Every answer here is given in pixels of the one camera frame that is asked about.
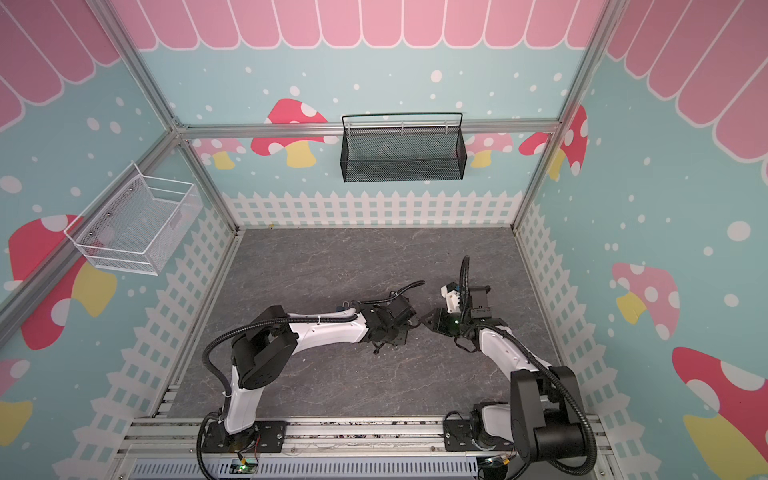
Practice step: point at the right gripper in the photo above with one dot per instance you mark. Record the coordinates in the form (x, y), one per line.
(438, 321)

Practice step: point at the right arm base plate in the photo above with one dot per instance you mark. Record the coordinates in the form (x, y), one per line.
(461, 435)

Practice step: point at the black mesh wall basket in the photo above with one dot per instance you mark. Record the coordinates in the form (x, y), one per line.
(403, 147)

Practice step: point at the white mesh wall basket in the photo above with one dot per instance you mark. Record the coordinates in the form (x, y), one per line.
(136, 225)

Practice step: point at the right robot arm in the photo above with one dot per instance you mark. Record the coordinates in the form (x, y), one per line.
(543, 420)

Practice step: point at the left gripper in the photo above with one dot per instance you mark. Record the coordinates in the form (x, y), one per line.
(401, 340)

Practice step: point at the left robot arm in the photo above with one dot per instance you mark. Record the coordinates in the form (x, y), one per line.
(261, 350)

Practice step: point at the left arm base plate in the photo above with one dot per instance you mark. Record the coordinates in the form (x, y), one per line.
(255, 437)

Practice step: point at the aluminium front rail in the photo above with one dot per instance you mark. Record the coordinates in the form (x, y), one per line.
(310, 437)

